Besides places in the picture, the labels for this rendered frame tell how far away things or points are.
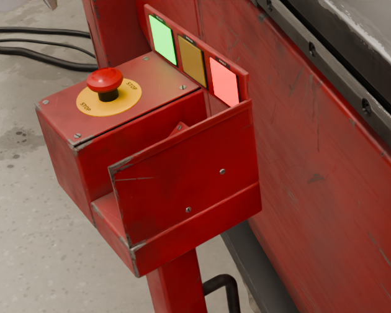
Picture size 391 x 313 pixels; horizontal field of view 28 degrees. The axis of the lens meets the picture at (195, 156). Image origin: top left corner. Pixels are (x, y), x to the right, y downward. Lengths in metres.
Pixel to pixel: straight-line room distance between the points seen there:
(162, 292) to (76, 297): 0.78
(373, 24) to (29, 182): 1.45
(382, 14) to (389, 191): 0.17
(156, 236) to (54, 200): 1.21
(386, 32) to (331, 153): 0.21
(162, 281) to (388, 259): 0.27
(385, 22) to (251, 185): 0.22
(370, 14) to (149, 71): 0.27
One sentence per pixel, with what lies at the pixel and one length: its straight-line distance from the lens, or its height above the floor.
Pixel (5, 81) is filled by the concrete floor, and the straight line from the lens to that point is 2.51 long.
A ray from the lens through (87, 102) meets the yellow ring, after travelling 0.85.
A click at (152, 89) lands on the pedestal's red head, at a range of 0.85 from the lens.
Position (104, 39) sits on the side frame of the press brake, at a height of 0.29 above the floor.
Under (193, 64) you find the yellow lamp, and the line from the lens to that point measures 0.83.
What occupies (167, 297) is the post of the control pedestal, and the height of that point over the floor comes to 0.53.
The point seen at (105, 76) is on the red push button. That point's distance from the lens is 0.83.
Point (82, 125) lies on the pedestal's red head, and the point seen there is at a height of 0.78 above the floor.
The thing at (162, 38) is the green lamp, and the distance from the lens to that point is 0.87.
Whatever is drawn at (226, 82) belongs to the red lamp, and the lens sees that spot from 0.78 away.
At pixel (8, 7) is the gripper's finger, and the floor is 0.93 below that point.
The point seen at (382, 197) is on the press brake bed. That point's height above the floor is 0.71.
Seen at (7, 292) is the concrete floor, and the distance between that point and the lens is 1.79.
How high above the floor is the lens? 1.24
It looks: 38 degrees down
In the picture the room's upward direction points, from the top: 9 degrees counter-clockwise
